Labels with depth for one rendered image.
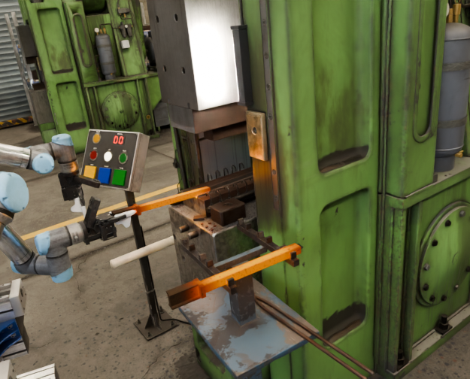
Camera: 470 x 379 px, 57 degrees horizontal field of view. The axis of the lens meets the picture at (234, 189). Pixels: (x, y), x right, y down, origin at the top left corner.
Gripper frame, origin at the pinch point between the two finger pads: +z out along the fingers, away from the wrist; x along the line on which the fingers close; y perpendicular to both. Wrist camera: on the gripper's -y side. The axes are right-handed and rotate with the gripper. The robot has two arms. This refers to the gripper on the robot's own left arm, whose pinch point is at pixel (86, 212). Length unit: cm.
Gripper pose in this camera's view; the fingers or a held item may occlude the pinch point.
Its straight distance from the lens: 202.7
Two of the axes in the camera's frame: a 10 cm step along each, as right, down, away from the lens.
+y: -9.3, 2.2, -3.0
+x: 3.6, 3.2, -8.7
